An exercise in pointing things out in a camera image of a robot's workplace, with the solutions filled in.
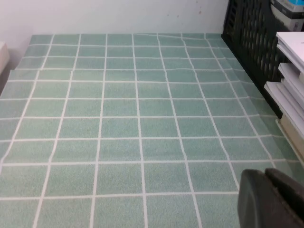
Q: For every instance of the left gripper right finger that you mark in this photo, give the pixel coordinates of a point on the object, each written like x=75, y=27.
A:
x=289, y=185

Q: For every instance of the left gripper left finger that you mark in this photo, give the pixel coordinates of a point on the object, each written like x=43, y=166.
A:
x=256, y=202

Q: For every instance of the beige book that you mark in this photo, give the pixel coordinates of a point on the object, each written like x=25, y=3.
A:
x=293, y=137

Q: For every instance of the white book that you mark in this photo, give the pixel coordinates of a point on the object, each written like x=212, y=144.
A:
x=293, y=78
x=282, y=99

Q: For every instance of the black mesh book holder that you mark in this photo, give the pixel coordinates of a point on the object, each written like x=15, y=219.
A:
x=247, y=42

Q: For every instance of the blue cover book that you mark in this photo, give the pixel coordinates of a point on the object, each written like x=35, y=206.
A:
x=287, y=14

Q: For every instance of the green checkered tablecloth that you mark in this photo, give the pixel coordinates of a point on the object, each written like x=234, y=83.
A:
x=118, y=130

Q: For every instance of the beige box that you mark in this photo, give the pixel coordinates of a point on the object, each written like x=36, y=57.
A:
x=3, y=61

